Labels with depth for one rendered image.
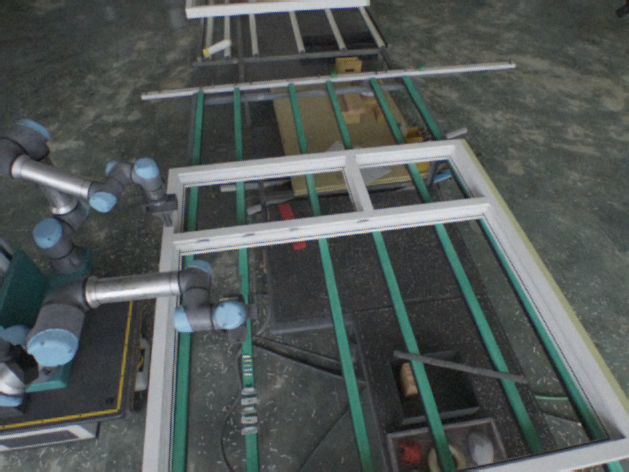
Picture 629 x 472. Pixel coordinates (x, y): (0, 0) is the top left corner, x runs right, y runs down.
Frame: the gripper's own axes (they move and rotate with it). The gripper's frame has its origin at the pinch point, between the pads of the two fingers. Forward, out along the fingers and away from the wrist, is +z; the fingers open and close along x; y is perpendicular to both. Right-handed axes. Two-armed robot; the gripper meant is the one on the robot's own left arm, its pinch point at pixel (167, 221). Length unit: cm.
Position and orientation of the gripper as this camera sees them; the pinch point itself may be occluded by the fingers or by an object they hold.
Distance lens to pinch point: 182.6
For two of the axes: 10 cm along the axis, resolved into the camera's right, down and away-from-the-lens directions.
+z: 0.0, 6.4, 7.7
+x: 9.9, -1.2, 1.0
